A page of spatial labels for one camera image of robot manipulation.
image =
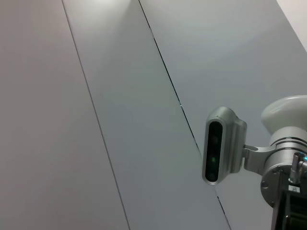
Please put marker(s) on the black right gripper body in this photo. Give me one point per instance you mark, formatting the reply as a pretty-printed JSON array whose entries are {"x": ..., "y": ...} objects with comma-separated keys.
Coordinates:
[{"x": 297, "y": 213}]

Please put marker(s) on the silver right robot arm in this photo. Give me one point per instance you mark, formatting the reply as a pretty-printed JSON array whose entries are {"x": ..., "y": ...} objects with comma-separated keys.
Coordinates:
[{"x": 283, "y": 134}]

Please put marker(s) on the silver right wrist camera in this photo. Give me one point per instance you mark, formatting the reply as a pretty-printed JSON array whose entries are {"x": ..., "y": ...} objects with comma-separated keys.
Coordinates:
[{"x": 230, "y": 148}]

